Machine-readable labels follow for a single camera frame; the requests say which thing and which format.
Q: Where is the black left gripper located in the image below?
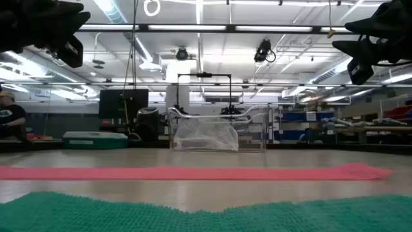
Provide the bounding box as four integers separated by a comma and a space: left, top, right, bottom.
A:
0, 0, 91, 68

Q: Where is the black monitor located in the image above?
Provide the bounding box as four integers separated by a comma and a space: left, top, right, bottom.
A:
98, 89, 149, 120

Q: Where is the blue storage bin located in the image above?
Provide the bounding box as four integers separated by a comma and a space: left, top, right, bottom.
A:
281, 111, 335, 122
273, 128, 310, 142

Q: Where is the person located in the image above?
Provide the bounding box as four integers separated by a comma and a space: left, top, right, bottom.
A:
0, 91, 27, 142

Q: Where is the black ceiling camera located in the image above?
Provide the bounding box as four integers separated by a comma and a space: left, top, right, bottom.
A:
253, 39, 277, 64
175, 47, 189, 61

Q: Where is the yellow hanging hook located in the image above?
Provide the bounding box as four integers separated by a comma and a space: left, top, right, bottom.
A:
326, 0, 336, 39

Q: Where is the hanging black cable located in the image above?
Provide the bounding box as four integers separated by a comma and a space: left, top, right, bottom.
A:
122, 0, 140, 133

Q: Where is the red storage bin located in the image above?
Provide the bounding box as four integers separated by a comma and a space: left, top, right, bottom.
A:
382, 105, 412, 121

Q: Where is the teal printed box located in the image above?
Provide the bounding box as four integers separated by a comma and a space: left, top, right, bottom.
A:
62, 131, 129, 150

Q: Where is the wooden workbench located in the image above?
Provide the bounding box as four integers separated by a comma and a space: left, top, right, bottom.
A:
334, 124, 412, 144

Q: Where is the white cable ring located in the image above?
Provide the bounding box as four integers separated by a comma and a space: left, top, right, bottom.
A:
143, 0, 161, 17

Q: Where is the clear plastic bin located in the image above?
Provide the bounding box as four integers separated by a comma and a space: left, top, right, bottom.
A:
166, 104, 268, 152

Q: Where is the clear plastic bag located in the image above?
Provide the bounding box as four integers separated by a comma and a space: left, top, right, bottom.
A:
173, 117, 239, 152

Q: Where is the black background robot rig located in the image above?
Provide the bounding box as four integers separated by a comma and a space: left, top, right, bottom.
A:
176, 72, 233, 116

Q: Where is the pink elastic bandage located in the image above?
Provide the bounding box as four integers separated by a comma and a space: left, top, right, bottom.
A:
0, 162, 393, 181

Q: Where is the green elastic bandage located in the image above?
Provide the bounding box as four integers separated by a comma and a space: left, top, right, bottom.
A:
0, 191, 412, 232

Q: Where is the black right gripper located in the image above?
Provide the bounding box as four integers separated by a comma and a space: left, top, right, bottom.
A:
332, 0, 412, 85

